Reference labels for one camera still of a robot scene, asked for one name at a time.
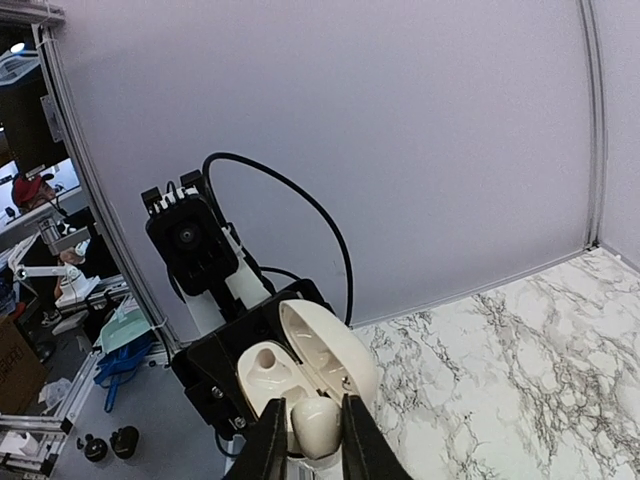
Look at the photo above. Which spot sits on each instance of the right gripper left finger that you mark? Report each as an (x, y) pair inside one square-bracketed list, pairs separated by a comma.
[(264, 455)]

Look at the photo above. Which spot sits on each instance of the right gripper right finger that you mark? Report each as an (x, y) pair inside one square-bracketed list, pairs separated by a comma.
[(365, 452)]

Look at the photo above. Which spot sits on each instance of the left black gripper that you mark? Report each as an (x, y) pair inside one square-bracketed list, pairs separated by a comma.
[(207, 369)]

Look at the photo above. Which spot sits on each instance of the white earbud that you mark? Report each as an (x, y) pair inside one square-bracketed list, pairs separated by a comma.
[(316, 424)]

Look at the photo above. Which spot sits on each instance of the white earbud charging case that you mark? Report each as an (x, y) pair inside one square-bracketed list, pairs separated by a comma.
[(333, 363)]

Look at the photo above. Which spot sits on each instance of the black round weights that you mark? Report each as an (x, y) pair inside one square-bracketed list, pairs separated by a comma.
[(122, 443)]

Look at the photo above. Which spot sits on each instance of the cardboard box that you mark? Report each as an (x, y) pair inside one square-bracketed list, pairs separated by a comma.
[(22, 375)]

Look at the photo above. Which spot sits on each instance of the person with red cap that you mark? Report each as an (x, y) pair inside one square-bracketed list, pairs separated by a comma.
[(91, 257)]

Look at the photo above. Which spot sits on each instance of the left aluminium corner post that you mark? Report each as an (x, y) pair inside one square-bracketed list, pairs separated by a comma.
[(108, 222)]

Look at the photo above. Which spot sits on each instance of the aluminium corner post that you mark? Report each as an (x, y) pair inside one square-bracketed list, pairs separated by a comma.
[(108, 222), (598, 122)]

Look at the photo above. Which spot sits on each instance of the right aluminium corner post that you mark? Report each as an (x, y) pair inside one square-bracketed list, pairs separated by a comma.
[(598, 122)]

